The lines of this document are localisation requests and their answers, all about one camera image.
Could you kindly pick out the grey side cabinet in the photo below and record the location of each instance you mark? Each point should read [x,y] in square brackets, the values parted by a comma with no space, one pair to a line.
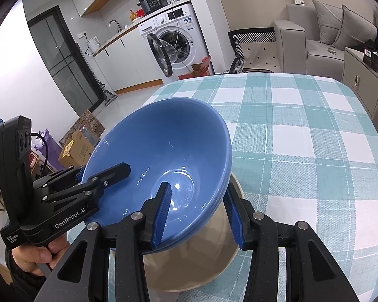
[365,81]

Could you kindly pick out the black box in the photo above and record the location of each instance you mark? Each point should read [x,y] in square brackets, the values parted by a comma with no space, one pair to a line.
[375,59]

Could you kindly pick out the red cardboard box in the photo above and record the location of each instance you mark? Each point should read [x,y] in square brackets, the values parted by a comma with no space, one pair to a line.
[204,67]

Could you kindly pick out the upright floor cleaner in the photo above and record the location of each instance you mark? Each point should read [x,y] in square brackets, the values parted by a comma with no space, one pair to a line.
[108,96]

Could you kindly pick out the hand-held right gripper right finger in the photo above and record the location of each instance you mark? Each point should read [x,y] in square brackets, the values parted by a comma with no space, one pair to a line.
[236,223]

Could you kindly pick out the black pressure cooker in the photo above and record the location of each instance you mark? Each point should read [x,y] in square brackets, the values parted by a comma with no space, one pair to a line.
[152,3]

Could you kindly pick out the yellow cardboard box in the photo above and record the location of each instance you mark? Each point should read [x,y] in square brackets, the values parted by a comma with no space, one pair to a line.
[75,151]

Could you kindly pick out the white washing machine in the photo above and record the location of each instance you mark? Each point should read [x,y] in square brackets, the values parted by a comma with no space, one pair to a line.
[189,37]

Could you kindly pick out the grey sofa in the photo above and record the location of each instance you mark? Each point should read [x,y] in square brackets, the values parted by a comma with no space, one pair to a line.
[293,47]

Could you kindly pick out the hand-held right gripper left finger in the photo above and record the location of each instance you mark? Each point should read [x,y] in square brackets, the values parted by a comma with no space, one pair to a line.
[162,217]

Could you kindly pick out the white kettle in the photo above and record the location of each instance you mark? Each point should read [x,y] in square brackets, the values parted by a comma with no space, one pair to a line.
[93,46]

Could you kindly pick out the beige plate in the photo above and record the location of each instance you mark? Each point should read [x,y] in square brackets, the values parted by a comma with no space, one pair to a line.
[201,258]

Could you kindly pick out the grey cushion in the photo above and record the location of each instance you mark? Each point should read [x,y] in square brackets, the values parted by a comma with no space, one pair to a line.
[356,28]
[326,22]

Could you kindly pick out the brown patterned cardboard box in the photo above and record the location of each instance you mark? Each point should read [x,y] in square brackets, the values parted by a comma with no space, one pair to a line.
[91,121]

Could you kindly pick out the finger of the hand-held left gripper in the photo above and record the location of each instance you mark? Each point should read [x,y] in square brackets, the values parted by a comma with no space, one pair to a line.
[113,173]
[63,174]

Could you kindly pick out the white kitchen cabinet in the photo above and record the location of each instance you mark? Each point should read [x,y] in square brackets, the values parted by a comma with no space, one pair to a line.
[129,63]

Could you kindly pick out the kitchen faucet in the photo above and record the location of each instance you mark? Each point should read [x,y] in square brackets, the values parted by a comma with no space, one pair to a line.
[119,28]

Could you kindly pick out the purple bag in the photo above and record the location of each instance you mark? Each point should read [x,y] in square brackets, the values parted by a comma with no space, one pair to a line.
[52,151]

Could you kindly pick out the dark grey flat box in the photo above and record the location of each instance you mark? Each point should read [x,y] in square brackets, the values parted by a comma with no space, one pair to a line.
[91,137]

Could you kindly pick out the person's left hand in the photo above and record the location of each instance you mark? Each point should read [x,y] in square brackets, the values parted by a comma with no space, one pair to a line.
[31,258]

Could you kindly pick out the yellow red ornament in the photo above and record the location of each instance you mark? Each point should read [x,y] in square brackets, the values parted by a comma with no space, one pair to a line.
[135,16]

